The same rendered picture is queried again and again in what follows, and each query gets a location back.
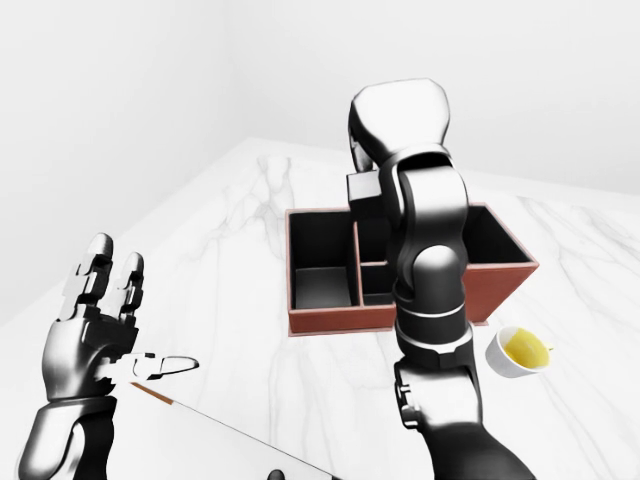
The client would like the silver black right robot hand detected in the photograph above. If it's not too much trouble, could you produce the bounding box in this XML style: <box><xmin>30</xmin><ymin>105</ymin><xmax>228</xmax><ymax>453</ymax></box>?
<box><xmin>344</xmin><ymin>78</ymin><xmax>454</xmax><ymax>172</ymax></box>

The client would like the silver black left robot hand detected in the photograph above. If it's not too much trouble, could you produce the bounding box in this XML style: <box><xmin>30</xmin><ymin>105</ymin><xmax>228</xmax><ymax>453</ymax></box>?
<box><xmin>41</xmin><ymin>231</ymin><xmax>201</xmax><ymax>402</ymax></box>

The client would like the red-brown desk caddy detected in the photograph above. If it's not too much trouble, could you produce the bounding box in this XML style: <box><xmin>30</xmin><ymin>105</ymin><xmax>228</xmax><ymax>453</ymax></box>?
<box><xmin>284</xmin><ymin>201</ymin><xmax>541</xmax><ymax>339</ymax></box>

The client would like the white mug with yellow inside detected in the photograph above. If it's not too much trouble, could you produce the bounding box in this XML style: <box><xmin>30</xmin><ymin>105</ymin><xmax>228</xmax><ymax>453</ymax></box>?
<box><xmin>485</xmin><ymin>325</ymin><xmax>556</xmax><ymax>379</ymax></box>

